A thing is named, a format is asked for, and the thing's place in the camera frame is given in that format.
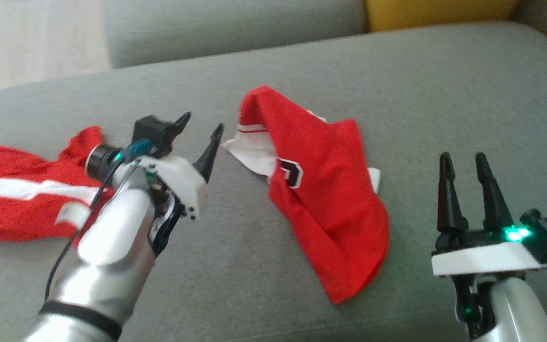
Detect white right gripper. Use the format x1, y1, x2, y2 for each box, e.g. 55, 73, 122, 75
431, 152, 547, 278

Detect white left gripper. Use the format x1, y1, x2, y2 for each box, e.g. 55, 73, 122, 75
136, 113, 225, 221

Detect red Bulls 23 jersey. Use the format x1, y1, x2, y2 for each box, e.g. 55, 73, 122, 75
221, 85, 390, 304

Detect red shorts with white stripe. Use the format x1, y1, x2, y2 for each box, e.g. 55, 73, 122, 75
0, 126, 115, 243

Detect long grey sofa seat cushion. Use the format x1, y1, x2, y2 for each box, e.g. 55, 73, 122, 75
104, 0, 368, 69

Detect wide grey sofa seat cushion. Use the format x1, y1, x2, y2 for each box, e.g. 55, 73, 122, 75
0, 21, 547, 342

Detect yellow sofa backrest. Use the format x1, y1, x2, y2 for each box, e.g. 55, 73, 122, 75
365, 0, 523, 33

